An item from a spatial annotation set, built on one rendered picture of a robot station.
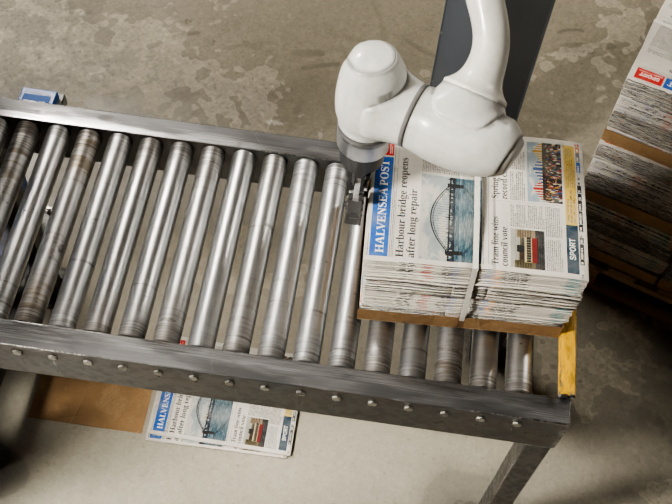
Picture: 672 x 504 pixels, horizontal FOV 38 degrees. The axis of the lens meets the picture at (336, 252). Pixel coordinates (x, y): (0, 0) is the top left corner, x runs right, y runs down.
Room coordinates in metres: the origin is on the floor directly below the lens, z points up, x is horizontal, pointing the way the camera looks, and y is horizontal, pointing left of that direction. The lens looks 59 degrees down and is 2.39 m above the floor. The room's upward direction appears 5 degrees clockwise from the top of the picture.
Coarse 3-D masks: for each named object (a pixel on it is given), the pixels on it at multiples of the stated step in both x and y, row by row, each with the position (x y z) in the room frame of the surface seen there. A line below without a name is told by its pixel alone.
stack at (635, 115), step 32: (640, 64) 1.47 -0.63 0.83; (640, 96) 1.42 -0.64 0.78; (608, 128) 1.44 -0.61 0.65; (640, 128) 1.41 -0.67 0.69; (608, 160) 1.42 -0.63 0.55; (640, 160) 1.39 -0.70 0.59; (608, 192) 1.41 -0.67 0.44; (640, 192) 1.38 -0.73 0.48; (608, 224) 1.40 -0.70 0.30; (640, 224) 1.37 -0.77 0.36; (640, 256) 1.35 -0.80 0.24; (608, 288) 1.37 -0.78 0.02; (640, 288) 1.33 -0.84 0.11
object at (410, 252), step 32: (384, 160) 1.01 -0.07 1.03; (416, 160) 1.01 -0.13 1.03; (384, 192) 0.94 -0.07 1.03; (416, 192) 0.95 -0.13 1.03; (448, 192) 0.95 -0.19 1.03; (384, 224) 0.88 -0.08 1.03; (416, 224) 0.88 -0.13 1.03; (448, 224) 0.89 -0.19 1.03; (384, 256) 0.82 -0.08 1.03; (416, 256) 0.82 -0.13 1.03; (448, 256) 0.83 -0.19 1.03; (384, 288) 0.81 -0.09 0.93; (416, 288) 0.81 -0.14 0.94; (448, 288) 0.81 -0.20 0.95
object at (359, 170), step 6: (342, 156) 0.95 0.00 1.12; (342, 162) 0.94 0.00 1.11; (348, 162) 0.93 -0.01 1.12; (354, 162) 0.93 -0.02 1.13; (360, 162) 0.93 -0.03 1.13; (372, 162) 0.93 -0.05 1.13; (378, 162) 0.94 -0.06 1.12; (348, 168) 0.93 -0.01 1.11; (354, 168) 0.93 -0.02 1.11; (360, 168) 0.93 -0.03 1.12; (366, 168) 0.93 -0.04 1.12; (372, 168) 0.93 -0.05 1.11; (354, 174) 0.93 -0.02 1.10; (360, 174) 0.93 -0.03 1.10; (366, 174) 0.93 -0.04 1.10; (354, 180) 0.93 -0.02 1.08
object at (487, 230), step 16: (464, 176) 0.99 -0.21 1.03; (464, 192) 0.96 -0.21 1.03; (480, 192) 0.96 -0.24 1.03; (464, 208) 0.92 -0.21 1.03; (480, 208) 0.93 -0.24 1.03; (464, 224) 0.89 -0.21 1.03; (480, 224) 0.89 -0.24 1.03; (464, 240) 0.86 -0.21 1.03; (480, 240) 0.86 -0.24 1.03; (464, 256) 0.83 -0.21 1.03; (480, 256) 0.83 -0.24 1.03; (464, 272) 0.81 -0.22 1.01; (480, 272) 0.81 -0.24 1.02; (464, 288) 0.81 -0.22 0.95; (480, 288) 0.81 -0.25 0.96; (448, 304) 0.81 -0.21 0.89; (480, 304) 0.81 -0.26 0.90
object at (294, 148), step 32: (96, 128) 1.21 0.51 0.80; (128, 128) 1.21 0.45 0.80; (160, 128) 1.22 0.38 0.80; (192, 128) 1.22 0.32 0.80; (224, 128) 1.23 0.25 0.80; (96, 160) 1.21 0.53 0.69; (128, 160) 1.20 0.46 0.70; (160, 160) 1.20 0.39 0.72; (192, 160) 1.19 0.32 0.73; (224, 160) 1.19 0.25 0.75; (256, 160) 1.18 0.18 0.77; (288, 160) 1.18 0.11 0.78; (320, 160) 1.17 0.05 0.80
